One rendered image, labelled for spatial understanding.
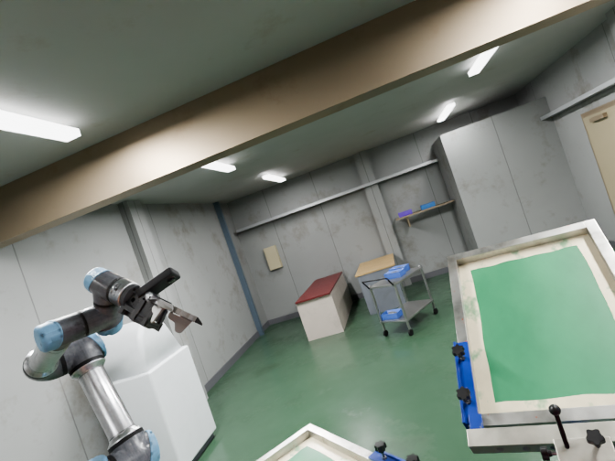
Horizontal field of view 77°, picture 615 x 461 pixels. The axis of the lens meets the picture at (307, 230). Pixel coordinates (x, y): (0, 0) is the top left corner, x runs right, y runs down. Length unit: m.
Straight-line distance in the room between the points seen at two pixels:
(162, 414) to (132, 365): 0.56
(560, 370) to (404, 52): 2.16
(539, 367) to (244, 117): 2.39
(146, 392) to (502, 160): 6.60
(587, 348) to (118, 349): 3.90
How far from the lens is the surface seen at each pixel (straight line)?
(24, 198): 4.09
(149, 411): 4.39
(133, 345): 4.34
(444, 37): 3.00
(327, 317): 6.93
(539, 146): 8.05
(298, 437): 2.06
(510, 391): 1.52
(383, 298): 7.32
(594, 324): 1.63
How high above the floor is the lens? 1.90
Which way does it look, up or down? level
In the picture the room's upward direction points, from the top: 19 degrees counter-clockwise
